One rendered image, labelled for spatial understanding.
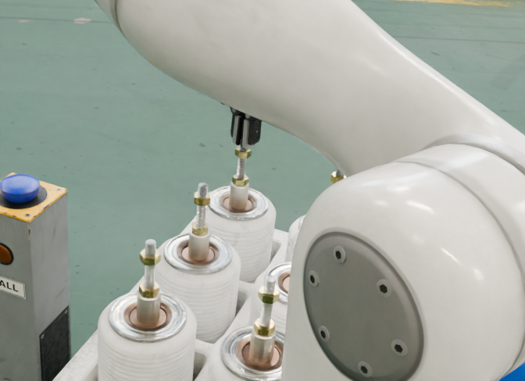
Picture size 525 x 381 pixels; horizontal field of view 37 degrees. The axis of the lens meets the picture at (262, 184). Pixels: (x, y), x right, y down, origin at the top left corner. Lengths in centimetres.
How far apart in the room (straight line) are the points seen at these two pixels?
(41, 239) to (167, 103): 99
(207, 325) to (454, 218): 63
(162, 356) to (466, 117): 49
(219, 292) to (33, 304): 20
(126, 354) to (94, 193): 72
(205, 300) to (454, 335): 60
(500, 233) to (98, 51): 183
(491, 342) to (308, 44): 16
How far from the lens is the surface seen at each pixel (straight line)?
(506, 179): 30
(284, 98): 37
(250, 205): 96
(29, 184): 84
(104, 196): 144
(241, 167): 93
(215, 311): 87
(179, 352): 77
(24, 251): 84
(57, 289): 91
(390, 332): 28
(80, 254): 130
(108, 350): 77
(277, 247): 104
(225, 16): 36
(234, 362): 74
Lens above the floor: 76
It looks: 30 degrees down
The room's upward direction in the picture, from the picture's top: 7 degrees clockwise
